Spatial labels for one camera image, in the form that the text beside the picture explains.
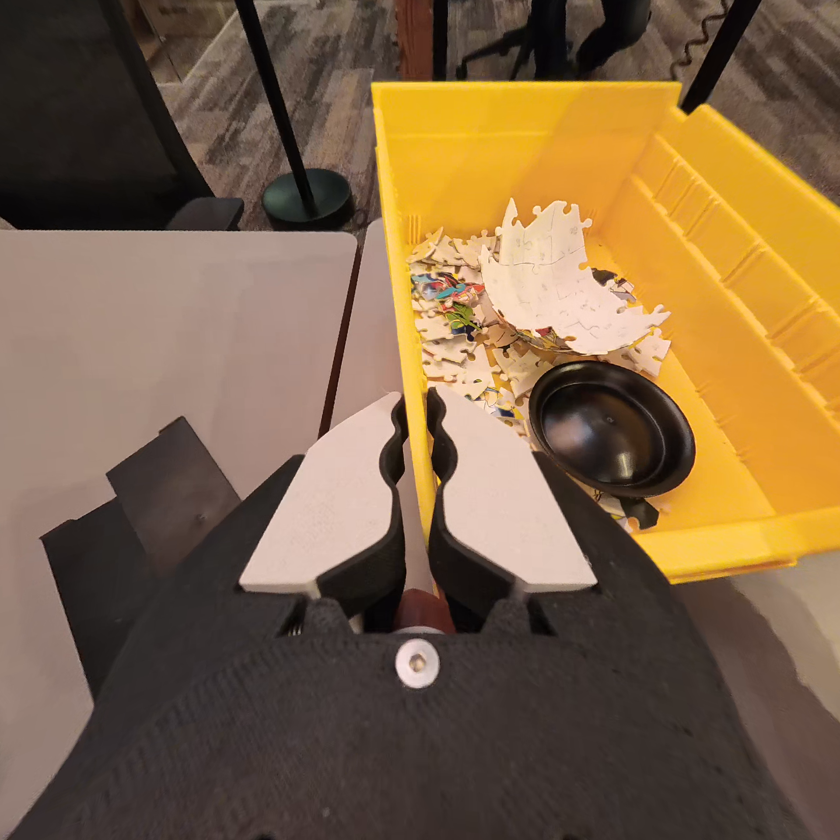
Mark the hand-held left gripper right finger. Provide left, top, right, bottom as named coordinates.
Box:
left=427, top=386, right=598, bottom=634

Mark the pile of puzzle pieces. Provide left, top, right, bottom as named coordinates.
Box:
left=407, top=226, right=673, bottom=534

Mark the assembled white puzzle ball section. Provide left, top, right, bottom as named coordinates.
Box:
left=479, top=199, right=672, bottom=356

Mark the black office chair base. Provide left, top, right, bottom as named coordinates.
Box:
left=456, top=0, right=652, bottom=81

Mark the yellow plastic bin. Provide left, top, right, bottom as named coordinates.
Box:
left=371, top=80, right=840, bottom=585

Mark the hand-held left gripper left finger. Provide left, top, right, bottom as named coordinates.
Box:
left=238, top=392, right=409, bottom=634

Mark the black coiled cable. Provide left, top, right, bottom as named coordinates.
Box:
left=669, top=0, right=731, bottom=77

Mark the black slanted pole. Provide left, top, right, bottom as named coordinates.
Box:
left=680, top=0, right=762, bottom=114

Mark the wooden post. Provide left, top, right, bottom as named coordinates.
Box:
left=397, top=0, right=434, bottom=81

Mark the black chair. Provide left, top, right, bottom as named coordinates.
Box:
left=0, top=0, right=245, bottom=232

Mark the black stanchion pole with base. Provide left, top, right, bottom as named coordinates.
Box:
left=235, top=0, right=355, bottom=231

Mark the black round bowl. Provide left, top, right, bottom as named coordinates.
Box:
left=528, top=360, right=697, bottom=497

